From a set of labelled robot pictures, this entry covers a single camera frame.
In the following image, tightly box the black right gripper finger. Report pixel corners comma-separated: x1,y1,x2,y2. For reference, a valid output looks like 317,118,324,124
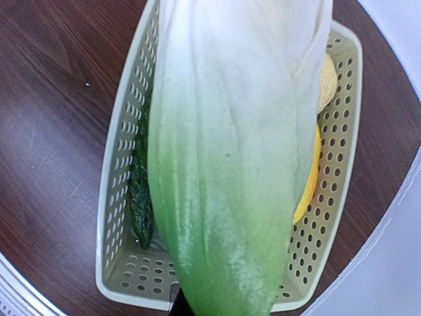
168,287,193,316

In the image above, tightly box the dark green toy cucumber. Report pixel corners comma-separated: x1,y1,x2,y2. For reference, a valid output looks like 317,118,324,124
129,95,155,250

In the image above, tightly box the orange toy mango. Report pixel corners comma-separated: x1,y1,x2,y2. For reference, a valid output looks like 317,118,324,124
293,125,322,224

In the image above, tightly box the toy bok choy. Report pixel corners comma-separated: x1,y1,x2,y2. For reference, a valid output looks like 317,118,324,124
148,1,333,315

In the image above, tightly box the green plastic basket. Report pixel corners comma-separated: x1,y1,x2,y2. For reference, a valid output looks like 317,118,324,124
95,1,362,312

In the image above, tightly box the beige toy walnut ball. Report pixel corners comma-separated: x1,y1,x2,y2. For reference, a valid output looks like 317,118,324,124
318,53,337,113

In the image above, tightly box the aluminium front rail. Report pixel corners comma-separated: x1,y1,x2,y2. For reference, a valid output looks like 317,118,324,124
1,253,65,315

